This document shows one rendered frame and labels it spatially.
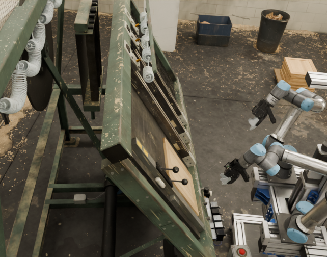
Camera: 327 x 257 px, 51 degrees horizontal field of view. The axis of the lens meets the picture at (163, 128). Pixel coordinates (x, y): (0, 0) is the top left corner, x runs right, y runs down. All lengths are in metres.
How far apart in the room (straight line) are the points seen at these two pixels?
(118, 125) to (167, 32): 4.70
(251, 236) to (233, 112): 2.13
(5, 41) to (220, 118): 3.58
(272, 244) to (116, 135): 1.44
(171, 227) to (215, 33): 5.00
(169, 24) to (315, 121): 2.80
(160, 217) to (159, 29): 4.62
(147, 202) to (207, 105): 3.41
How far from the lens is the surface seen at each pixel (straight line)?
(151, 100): 2.33
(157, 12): 5.99
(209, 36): 6.52
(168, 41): 6.18
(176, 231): 1.96
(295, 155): 2.04
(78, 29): 2.82
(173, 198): 2.08
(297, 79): 5.46
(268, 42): 6.63
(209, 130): 4.57
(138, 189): 1.65
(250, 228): 3.41
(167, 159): 2.27
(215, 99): 5.16
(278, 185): 2.79
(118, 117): 1.54
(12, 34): 1.75
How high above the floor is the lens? 2.93
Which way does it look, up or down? 41 degrees down
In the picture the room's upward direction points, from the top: 5 degrees clockwise
